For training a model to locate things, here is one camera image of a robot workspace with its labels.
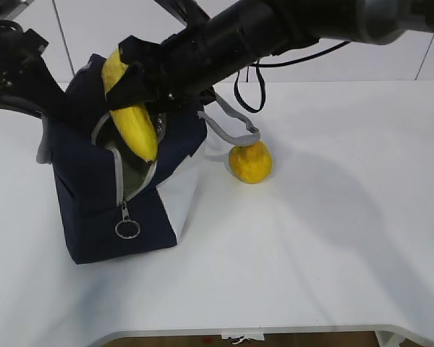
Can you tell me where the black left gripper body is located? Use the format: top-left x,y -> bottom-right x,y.
0,21 -> 48,91

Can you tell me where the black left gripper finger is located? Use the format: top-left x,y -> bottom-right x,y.
30,61 -> 105,124
0,94 -> 43,119

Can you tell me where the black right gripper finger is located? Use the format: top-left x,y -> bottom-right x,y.
105,63 -> 202,112
118,35 -> 165,72

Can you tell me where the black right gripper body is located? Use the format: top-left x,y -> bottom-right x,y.
161,7 -> 275,95

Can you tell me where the yellow banana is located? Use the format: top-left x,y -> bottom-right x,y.
101,48 -> 158,162

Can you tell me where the yellow pear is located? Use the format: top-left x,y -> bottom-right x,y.
229,141 -> 273,184

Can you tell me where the navy and white lunch bag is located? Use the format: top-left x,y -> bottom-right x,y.
35,53 -> 261,265

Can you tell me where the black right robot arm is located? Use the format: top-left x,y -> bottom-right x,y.
106,1 -> 434,112

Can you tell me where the white tape under table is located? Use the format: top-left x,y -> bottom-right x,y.
221,328 -> 265,346

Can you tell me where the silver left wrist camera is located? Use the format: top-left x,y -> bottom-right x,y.
0,0 -> 33,20

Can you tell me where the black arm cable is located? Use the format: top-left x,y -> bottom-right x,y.
233,35 -> 352,113

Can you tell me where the white table leg frame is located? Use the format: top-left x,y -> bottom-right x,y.
375,331 -> 406,347

